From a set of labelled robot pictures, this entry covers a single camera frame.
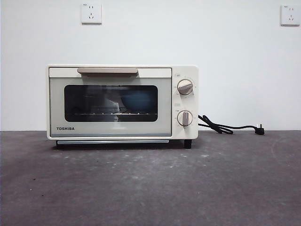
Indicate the blue ribbed bowl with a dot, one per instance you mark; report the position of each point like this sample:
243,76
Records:
137,102

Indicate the beige oven dial knob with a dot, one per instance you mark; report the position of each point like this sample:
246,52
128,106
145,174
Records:
185,87
184,118

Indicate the glass oven door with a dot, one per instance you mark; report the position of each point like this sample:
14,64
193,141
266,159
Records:
56,106

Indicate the white Toshiba toaster oven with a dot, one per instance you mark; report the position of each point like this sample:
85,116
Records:
183,136

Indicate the white wall socket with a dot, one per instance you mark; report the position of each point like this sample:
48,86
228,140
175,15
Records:
291,15
91,13

